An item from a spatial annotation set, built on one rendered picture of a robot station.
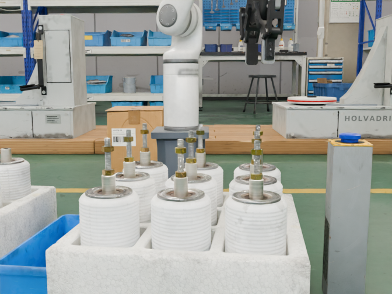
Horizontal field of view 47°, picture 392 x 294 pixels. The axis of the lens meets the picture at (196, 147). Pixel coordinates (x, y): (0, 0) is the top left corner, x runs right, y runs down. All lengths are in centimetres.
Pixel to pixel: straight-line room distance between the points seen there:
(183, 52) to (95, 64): 812
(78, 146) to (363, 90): 174
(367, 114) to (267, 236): 218
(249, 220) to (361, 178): 29
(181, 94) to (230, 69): 787
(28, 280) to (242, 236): 38
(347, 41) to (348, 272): 627
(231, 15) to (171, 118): 555
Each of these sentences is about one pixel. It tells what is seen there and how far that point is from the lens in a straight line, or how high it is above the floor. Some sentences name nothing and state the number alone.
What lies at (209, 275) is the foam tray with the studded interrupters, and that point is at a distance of 68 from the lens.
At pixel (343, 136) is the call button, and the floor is 33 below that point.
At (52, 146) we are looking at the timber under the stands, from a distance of 274.
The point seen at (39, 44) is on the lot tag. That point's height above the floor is 63.
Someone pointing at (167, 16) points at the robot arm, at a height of 58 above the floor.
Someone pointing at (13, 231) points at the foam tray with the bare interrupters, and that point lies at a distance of 98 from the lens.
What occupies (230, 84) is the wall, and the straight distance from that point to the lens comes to 901.
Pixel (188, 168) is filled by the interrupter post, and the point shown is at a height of 27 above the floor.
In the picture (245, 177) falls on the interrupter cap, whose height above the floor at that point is 25.
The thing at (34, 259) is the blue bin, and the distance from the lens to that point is 99.
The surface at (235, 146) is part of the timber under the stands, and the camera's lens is 260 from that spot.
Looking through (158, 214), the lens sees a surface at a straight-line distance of 70.
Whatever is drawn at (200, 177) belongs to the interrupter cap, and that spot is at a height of 25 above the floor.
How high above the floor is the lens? 43
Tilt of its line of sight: 9 degrees down
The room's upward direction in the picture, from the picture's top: straight up
